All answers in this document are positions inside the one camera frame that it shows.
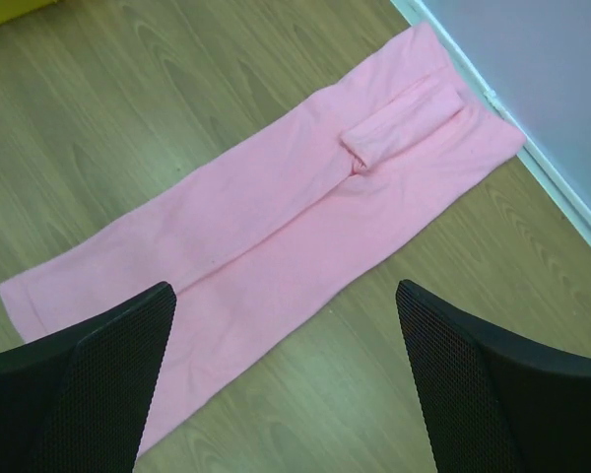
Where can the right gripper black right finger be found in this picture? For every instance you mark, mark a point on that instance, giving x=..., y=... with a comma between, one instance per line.
x=493, y=400

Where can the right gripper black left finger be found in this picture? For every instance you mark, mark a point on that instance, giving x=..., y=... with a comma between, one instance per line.
x=78, y=400

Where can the pink t shirt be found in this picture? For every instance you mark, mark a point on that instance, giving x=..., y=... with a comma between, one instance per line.
x=259, y=239

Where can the yellow plastic bin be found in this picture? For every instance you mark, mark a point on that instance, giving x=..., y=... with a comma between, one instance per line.
x=14, y=9

